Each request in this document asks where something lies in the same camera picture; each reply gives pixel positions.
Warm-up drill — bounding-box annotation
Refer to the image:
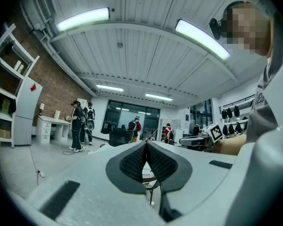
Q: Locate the person's right forearm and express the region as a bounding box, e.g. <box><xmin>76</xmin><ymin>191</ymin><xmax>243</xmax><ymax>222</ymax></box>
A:
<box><xmin>212</xmin><ymin>134</ymin><xmax>248</xmax><ymax>156</ymax></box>

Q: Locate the black head-mounted camera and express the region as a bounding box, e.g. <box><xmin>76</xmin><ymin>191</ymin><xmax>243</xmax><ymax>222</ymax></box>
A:
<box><xmin>208</xmin><ymin>17</ymin><xmax>227</xmax><ymax>41</ymax></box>

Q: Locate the person's head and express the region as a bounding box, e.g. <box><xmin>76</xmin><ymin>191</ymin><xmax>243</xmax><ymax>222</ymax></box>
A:
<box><xmin>223</xmin><ymin>0</ymin><xmax>274</xmax><ymax>57</ymax></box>

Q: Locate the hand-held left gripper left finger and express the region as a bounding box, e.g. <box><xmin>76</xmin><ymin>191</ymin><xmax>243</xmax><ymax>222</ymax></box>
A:
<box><xmin>25</xmin><ymin>140</ymin><xmax>165</xmax><ymax>226</ymax></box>

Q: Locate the black floor cable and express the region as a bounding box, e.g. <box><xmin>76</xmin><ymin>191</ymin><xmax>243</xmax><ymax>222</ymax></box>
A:
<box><xmin>29</xmin><ymin>145</ymin><xmax>40</xmax><ymax>186</ymax></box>

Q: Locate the long ceiling light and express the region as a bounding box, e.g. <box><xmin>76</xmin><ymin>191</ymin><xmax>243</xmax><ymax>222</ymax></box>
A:
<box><xmin>145</xmin><ymin>93</ymin><xmax>173</xmax><ymax>101</ymax></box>
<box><xmin>175</xmin><ymin>19</ymin><xmax>231</xmax><ymax>60</ymax></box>
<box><xmin>96</xmin><ymin>84</ymin><xmax>124</xmax><ymax>92</ymax></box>
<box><xmin>56</xmin><ymin>7</ymin><xmax>111</xmax><ymax>32</ymax></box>

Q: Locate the glass door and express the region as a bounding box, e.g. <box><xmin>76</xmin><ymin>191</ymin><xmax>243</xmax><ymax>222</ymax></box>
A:
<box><xmin>190</xmin><ymin>99</ymin><xmax>213</xmax><ymax>135</ymax></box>

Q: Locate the white desk with drawers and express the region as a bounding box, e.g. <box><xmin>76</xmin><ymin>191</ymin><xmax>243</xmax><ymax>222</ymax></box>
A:
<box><xmin>36</xmin><ymin>115</ymin><xmax>71</xmax><ymax>145</ymax></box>

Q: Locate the green box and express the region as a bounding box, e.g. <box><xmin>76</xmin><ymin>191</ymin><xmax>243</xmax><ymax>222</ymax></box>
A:
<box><xmin>1</xmin><ymin>98</ymin><xmax>11</xmax><ymax>114</ymax></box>

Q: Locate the cardboard box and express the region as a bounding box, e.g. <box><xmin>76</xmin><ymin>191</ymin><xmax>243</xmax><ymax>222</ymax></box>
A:
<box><xmin>0</xmin><ymin>127</ymin><xmax>12</xmax><ymax>140</ymax></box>

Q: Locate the white refrigerator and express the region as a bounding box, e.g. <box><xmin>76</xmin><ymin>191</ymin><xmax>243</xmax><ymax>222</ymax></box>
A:
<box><xmin>13</xmin><ymin>76</ymin><xmax>43</xmax><ymax>146</ymax></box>

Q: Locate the person's gray t-shirt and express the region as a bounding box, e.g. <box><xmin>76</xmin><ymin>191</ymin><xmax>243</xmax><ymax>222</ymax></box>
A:
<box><xmin>246</xmin><ymin>12</ymin><xmax>283</xmax><ymax>144</ymax></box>

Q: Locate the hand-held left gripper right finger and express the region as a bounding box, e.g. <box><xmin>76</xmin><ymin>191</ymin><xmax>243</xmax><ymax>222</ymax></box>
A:
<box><xmin>146</xmin><ymin>140</ymin><xmax>238</xmax><ymax>223</ymax></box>

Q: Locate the white open shelving unit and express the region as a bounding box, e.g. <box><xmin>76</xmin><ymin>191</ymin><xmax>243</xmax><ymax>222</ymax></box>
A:
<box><xmin>0</xmin><ymin>24</ymin><xmax>40</xmax><ymax>148</ymax></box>

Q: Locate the ceiling air conditioner vent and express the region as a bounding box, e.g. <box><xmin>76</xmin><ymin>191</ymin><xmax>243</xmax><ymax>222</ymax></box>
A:
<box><xmin>34</xmin><ymin>0</ymin><xmax>55</xmax><ymax>21</ymax></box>

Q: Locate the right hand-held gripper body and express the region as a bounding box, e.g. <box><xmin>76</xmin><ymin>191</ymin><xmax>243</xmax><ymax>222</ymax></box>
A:
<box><xmin>199</xmin><ymin>123</ymin><xmax>224</xmax><ymax>153</ymax></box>

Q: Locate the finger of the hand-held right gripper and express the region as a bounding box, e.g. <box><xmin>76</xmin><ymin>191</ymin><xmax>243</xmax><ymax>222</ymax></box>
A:
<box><xmin>179</xmin><ymin>136</ymin><xmax>205</xmax><ymax>152</ymax></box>

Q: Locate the large dark-framed window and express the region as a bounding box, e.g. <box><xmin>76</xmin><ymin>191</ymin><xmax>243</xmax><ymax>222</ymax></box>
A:
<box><xmin>103</xmin><ymin>99</ymin><xmax>161</xmax><ymax>141</ymax></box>

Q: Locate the row of hanging black bags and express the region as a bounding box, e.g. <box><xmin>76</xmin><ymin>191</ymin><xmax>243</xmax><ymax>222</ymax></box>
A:
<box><xmin>221</xmin><ymin>105</ymin><xmax>249</xmax><ymax>137</ymax></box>

